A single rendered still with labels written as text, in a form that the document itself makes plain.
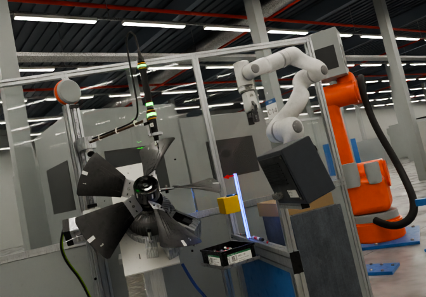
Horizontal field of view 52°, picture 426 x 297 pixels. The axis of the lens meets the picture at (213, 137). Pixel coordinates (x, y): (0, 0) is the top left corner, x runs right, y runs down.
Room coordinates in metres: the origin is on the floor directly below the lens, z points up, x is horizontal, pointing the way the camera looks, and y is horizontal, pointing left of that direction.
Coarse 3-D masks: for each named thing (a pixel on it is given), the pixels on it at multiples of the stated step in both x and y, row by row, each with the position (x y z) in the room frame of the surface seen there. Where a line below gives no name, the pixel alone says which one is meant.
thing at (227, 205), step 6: (222, 198) 2.40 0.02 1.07; (228, 198) 2.38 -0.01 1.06; (234, 198) 2.38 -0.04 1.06; (222, 204) 2.42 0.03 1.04; (228, 204) 2.38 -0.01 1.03; (234, 204) 2.38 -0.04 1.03; (222, 210) 2.45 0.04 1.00; (228, 210) 2.37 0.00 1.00; (234, 210) 2.38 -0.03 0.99; (240, 210) 2.39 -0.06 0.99
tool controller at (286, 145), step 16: (288, 144) 1.39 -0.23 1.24; (304, 144) 1.37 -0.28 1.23; (272, 160) 1.45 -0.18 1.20; (288, 160) 1.35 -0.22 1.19; (304, 160) 1.36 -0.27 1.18; (320, 160) 1.38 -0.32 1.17; (272, 176) 1.53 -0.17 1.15; (288, 176) 1.38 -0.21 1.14; (304, 176) 1.36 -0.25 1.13; (320, 176) 1.37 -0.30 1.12; (288, 192) 1.45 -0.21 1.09; (304, 192) 1.36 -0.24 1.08; (320, 192) 1.37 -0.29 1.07
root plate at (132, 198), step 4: (132, 196) 2.02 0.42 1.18; (128, 200) 2.00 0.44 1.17; (132, 200) 2.02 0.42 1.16; (136, 200) 2.03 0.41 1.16; (124, 204) 1.99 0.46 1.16; (128, 204) 2.00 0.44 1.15; (132, 204) 2.02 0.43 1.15; (136, 204) 2.03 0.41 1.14; (128, 208) 2.00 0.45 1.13; (132, 208) 2.01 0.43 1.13; (136, 208) 2.03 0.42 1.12; (140, 208) 2.04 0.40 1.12; (132, 212) 2.01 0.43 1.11; (136, 212) 2.03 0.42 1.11
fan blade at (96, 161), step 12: (96, 156) 2.14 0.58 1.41; (84, 168) 2.13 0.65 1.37; (96, 168) 2.12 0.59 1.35; (108, 168) 2.10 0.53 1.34; (84, 180) 2.12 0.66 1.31; (96, 180) 2.11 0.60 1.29; (108, 180) 2.09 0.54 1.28; (120, 180) 2.08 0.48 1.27; (84, 192) 2.11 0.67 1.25; (96, 192) 2.11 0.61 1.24; (108, 192) 2.10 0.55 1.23; (120, 192) 2.09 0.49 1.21
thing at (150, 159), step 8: (152, 144) 2.29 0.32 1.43; (160, 144) 2.25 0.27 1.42; (168, 144) 2.21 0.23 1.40; (144, 152) 2.30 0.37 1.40; (152, 152) 2.24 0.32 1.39; (160, 152) 2.20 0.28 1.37; (144, 160) 2.26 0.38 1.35; (152, 160) 2.19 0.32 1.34; (160, 160) 2.15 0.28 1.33; (144, 168) 2.22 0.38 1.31; (152, 168) 2.14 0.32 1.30
